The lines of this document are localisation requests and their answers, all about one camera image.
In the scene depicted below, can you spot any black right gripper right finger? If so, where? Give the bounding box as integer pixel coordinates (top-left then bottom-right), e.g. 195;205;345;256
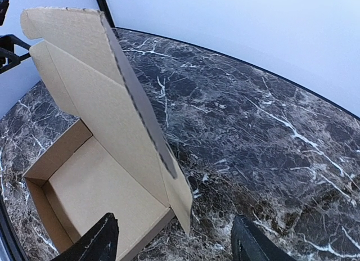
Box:
231;214;295;261

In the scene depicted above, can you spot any black left frame post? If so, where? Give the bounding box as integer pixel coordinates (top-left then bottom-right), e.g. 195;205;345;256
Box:
96;0;116;28

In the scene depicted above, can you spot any brown cardboard box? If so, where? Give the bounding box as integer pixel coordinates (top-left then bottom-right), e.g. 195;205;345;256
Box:
21;7;193;260

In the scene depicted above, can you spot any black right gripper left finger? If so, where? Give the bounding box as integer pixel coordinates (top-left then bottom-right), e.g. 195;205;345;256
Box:
55;213;119;261

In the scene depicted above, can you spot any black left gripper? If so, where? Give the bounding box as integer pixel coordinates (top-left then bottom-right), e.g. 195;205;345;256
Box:
0;0;30;74

